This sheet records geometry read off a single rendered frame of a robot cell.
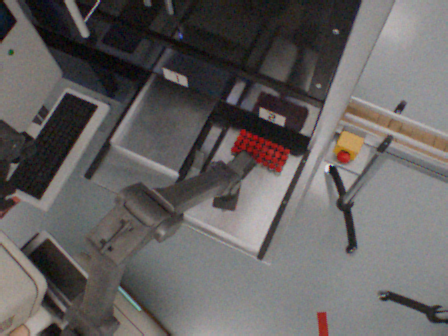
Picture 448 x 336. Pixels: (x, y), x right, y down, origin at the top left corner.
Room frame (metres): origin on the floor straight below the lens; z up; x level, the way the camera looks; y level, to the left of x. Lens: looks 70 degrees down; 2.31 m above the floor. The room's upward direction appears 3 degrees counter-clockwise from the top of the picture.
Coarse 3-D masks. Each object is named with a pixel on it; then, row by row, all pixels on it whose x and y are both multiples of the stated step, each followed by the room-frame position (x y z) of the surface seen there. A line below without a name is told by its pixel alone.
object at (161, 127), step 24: (144, 96) 0.83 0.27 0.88; (168, 96) 0.83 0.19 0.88; (192, 96) 0.82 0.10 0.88; (144, 120) 0.74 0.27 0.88; (168, 120) 0.73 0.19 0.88; (192, 120) 0.73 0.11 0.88; (120, 144) 0.65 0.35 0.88; (144, 144) 0.65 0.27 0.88; (168, 144) 0.64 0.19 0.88; (192, 144) 0.62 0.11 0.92; (168, 168) 0.54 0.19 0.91
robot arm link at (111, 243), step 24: (120, 216) 0.21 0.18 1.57; (144, 216) 0.20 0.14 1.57; (168, 216) 0.21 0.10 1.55; (96, 240) 0.17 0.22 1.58; (120, 240) 0.16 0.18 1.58; (144, 240) 0.17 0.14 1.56; (96, 264) 0.14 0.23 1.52; (120, 264) 0.13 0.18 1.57; (96, 288) 0.10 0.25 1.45; (72, 312) 0.08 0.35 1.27; (96, 312) 0.07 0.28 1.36
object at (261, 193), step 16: (224, 144) 0.63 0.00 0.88; (224, 160) 0.57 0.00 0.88; (288, 160) 0.56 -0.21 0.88; (256, 176) 0.51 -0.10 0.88; (272, 176) 0.50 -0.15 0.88; (288, 176) 0.50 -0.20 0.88; (240, 192) 0.45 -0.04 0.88; (256, 192) 0.45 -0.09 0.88; (272, 192) 0.45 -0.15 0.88; (192, 208) 0.41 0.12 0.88; (208, 208) 0.41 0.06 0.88; (240, 208) 0.40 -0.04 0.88; (256, 208) 0.40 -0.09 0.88; (272, 208) 0.39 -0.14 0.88; (208, 224) 0.35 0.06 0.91; (224, 224) 0.35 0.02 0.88; (240, 224) 0.35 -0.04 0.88; (256, 224) 0.34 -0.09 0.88; (240, 240) 0.29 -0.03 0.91; (256, 240) 0.29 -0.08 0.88
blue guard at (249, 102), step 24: (24, 0) 1.08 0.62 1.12; (48, 0) 1.02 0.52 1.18; (48, 24) 1.05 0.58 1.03; (72, 24) 0.99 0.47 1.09; (96, 24) 0.94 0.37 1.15; (120, 48) 0.91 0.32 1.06; (144, 48) 0.86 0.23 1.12; (168, 48) 0.82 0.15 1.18; (192, 72) 0.78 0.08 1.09; (216, 72) 0.74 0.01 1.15; (216, 96) 0.74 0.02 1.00; (240, 96) 0.70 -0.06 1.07; (264, 96) 0.67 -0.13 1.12; (288, 96) 0.63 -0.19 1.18; (288, 120) 0.63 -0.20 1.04; (312, 120) 0.59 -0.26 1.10
